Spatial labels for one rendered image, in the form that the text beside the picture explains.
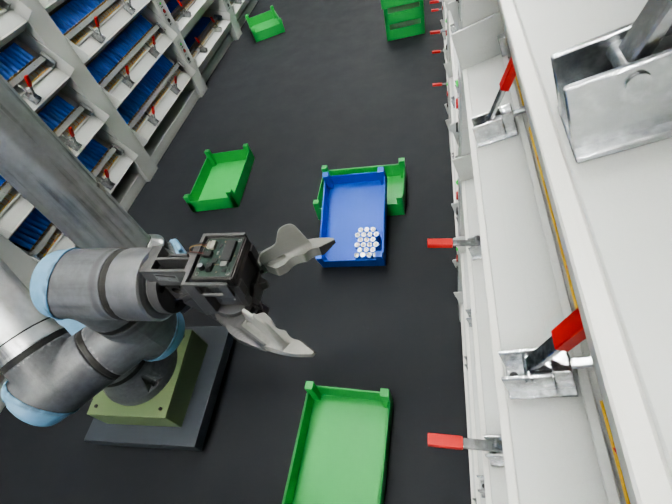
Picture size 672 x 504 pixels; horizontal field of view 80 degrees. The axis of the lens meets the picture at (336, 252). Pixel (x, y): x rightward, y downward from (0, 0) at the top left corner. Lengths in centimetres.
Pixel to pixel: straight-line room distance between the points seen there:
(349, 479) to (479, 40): 86
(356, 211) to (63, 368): 92
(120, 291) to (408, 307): 80
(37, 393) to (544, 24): 67
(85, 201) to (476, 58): 68
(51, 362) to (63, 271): 16
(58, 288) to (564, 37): 54
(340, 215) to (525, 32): 115
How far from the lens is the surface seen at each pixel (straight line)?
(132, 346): 65
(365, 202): 132
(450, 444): 47
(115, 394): 110
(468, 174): 72
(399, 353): 108
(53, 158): 84
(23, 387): 70
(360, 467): 100
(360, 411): 103
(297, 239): 49
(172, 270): 46
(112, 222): 87
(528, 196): 40
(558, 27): 21
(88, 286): 54
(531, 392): 30
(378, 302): 116
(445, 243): 59
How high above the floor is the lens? 97
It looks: 48 degrees down
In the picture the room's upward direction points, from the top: 20 degrees counter-clockwise
